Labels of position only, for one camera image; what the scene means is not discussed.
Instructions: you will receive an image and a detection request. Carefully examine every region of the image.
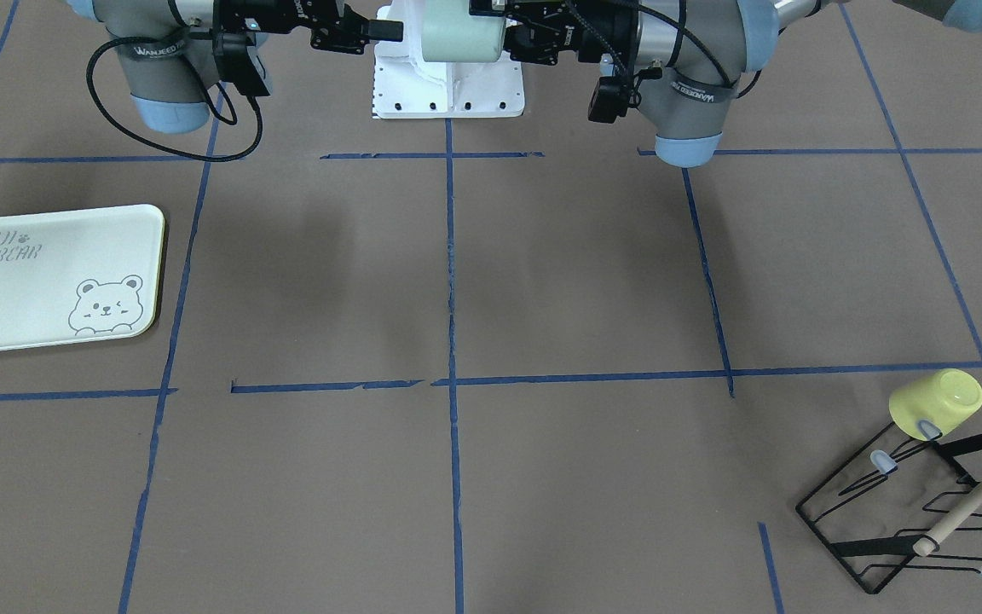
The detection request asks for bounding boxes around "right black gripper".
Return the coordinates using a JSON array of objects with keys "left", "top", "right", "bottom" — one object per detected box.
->
[{"left": 213, "top": 1, "right": 405, "bottom": 55}]

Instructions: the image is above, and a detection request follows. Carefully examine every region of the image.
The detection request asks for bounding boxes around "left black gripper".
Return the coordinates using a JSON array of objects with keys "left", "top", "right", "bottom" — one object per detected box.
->
[{"left": 469, "top": 0, "right": 638, "bottom": 66}]

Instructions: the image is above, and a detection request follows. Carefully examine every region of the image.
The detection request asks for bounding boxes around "pale green plastic cup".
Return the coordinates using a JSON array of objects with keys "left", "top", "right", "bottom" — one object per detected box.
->
[{"left": 421, "top": 1, "right": 506, "bottom": 63}]

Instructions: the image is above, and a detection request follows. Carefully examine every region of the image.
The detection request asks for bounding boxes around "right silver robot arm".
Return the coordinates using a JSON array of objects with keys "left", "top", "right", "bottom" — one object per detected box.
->
[{"left": 67, "top": 1, "right": 404, "bottom": 135}]

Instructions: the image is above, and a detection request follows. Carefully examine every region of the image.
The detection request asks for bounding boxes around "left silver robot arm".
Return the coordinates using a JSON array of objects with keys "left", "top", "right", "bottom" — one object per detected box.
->
[{"left": 466, "top": 1, "right": 826, "bottom": 168}]

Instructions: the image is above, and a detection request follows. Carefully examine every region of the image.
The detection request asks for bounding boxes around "cream bear tray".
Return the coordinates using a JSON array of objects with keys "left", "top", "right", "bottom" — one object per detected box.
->
[{"left": 0, "top": 205, "right": 166, "bottom": 352}]

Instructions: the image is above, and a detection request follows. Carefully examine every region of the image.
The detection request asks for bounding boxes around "yellow plastic cup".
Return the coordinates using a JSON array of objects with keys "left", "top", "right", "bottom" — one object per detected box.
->
[{"left": 888, "top": 368, "right": 982, "bottom": 442}]

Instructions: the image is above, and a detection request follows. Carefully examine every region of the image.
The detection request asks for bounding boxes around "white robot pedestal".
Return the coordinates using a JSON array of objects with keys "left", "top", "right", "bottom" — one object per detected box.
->
[{"left": 372, "top": 1, "right": 526, "bottom": 119}]

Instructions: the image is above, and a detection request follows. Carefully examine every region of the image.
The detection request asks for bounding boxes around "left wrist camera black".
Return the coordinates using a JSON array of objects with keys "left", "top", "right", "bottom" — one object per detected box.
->
[{"left": 587, "top": 75, "right": 638, "bottom": 125}]

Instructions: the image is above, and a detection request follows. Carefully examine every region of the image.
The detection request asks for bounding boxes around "black wire cup rack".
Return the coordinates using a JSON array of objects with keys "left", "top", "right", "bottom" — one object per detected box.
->
[{"left": 794, "top": 424, "right": 982, "bottom": 595}]

